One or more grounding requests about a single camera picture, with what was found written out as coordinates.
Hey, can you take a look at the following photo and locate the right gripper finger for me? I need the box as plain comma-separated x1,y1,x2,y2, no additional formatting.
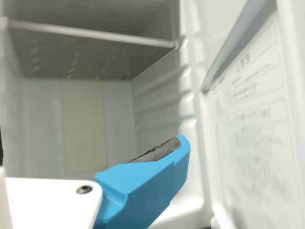
89,134,192,229

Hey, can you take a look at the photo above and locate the incubator door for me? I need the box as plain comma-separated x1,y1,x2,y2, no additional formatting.
190,0,305,229

